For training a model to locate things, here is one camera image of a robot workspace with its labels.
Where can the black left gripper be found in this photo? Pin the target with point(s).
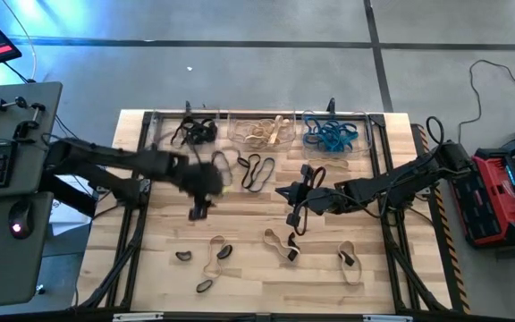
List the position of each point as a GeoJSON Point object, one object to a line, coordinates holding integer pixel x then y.
{"type": "Point", "coordinates": [199, 179]}

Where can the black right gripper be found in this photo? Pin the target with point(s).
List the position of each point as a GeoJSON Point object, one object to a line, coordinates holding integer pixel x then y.
{"type": "Point", "coordinates": [329, 201]}

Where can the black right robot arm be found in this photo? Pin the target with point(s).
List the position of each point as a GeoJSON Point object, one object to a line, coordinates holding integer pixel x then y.
{"type": "Point", "coordinates": [396, 183]}

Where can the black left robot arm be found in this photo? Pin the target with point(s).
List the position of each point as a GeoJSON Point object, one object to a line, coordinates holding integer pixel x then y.
{"type": "Point", "coordinates": [105, 156]}

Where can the small wide black rubber band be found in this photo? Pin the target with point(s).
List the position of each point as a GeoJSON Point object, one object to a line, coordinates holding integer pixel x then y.
{"type": "Point", "coordinates": [199, 288]}
{"type": "Point", "coordinates": [292, 256]}
{"type": "Point", "coordinates": [219, 252]}
{"type": "Point", "coordinates": [183, 256]}
{"type": "Point", "coordinates": [343, 257]}

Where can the clear plastic basket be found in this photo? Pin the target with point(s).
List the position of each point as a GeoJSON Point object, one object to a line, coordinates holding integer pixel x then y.
{"type": "Point", "coordinates": [159, 138]}
{"type": "Point", "coordinates": [235, 136]}
{"type": "Point", "coordinates": [367, 143]}

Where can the white paper sheet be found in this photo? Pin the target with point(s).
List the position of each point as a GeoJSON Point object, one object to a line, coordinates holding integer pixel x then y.
{"type": "Point", "coordinates": [67, 221]}

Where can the small metal knob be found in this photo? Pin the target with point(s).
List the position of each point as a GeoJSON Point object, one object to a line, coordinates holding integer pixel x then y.
{"type": "Point", "coordinates": [40, 289]}

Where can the black computer mouse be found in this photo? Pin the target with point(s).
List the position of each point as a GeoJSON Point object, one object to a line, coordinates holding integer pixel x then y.
{"type": "Point", "coordinates": [20, 219]}

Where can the red and black equipment box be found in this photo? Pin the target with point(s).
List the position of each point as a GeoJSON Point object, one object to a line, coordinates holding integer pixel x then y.
{"type": "Point", "coordinates": [485, 201]}

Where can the grey side desk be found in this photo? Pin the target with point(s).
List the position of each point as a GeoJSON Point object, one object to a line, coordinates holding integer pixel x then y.
{"type": "Point", "coordinates": [16, 268]}

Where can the silver metal bracket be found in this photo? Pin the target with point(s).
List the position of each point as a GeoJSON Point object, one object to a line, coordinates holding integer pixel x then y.
{"type": "Point", "coordinates": [137, 317]}
{"type": "Point", "coordinates": [387, 318]}

